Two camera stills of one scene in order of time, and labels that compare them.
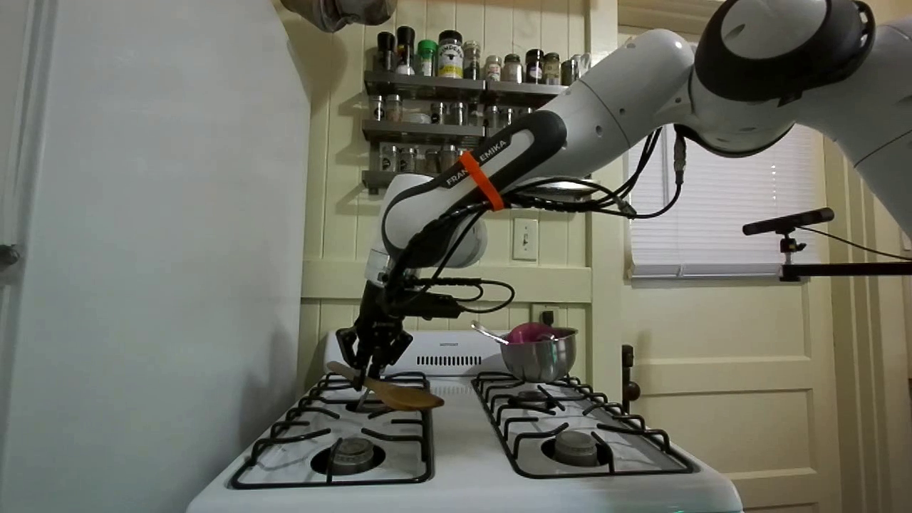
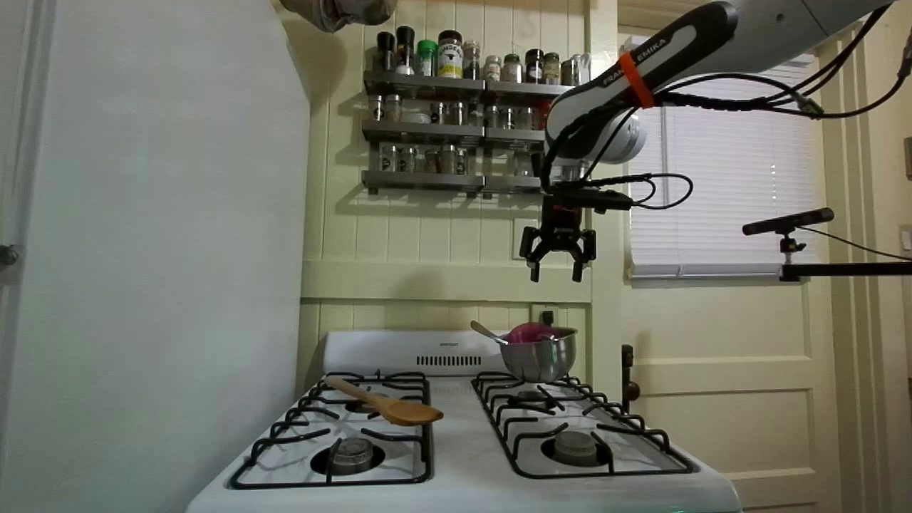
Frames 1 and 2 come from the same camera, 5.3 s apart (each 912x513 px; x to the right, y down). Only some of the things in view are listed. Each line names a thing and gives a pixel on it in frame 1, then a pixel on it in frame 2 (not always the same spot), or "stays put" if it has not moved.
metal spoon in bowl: (498, 337) stays put
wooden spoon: (401, 397) → (401, 411)
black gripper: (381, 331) → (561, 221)
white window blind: (726, 193) stays put
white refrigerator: (152, 244) stays put
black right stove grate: (562, 430) stays put
